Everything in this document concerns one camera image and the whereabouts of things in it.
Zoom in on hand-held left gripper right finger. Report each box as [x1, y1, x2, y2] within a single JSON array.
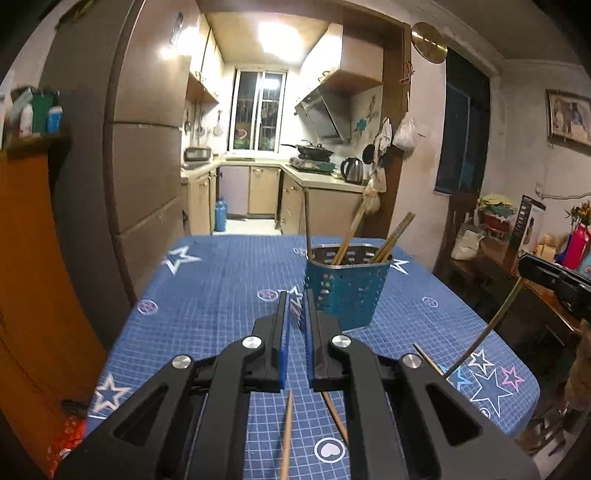
[[301, 289, 542, 480]]

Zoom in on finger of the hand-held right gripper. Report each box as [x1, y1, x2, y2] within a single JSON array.
[[517, 253, 561, 289]]

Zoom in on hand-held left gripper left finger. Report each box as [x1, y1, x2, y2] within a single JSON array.
[[55, 290, 293, 480]]

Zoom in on teal perforated utensil holder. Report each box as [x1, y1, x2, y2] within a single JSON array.
[[303, 244, 393, 332]]

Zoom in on red thermos flask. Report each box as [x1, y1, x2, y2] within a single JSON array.
[[561, 226, 591, 271]]

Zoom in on black printed carton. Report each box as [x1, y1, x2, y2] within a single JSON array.
[[510, 196, 546, 268]]

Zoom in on wooden sideboard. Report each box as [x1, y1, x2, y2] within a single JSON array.
[[434, 249, 583, 365]]

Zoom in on blue grid star tablecloth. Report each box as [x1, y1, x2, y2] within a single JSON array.
[[85, 233, 541, 480]]

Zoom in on potted yellow flowers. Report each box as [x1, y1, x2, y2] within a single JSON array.
[[478, 194, 518, 232]]

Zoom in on white cloth bag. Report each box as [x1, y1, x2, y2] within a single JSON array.
[[450, 224, 485, 261]]

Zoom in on blue water jug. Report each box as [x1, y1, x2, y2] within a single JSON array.
[[213, 196, 229, 233]]

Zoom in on kitchen base cabinets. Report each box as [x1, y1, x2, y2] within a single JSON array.
[[180, 159, 370, 236]]

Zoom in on beige hanging bag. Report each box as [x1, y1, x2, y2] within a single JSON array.
[[362, 178, 387, 215]]

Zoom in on steel electric kettle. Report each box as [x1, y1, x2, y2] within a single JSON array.
[[341, 157, 364, 183]]

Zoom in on white plastic bag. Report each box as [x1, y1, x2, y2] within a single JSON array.
[[392, 117, 419, 151]]

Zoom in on black wok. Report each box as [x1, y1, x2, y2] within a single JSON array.
[[281, 141, 334, 158]]

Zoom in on grey refrigerator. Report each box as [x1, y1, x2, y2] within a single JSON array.
[[39, 0, 206, 305]]

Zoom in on steel range hood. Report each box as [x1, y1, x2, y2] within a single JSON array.
[[294, 87, 352, 141]]

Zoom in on kitchen window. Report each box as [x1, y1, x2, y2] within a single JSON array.
[[233, 69, 287, 151]]

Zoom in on red patterned bag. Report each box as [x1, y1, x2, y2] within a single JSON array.
[[46, 415, 88, 476]]

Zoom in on orange wooden cabinet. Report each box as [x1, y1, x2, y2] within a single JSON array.
[[0, 134, 109, 462]]

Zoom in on ceiling light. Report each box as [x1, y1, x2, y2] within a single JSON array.
[[256, 18, 308, 63]]

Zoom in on green container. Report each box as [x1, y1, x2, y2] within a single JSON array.
[[31, 92, 61, 134]]

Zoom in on framed wall picture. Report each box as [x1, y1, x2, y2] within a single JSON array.
[[545, 90, 591, 146]]

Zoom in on wooden door frame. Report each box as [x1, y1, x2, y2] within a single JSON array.
[[365, 18, 411, 241]]

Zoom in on gold wall clock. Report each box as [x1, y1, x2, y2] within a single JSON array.
[[411, 22, 448, 63]]

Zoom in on wall cabinet above range hood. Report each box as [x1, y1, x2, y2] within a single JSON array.
[[295, 23, 384, 95]]

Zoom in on wall cabinets beside refrigerator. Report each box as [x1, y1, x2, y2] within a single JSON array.
[[187, 14, 222, 104]]

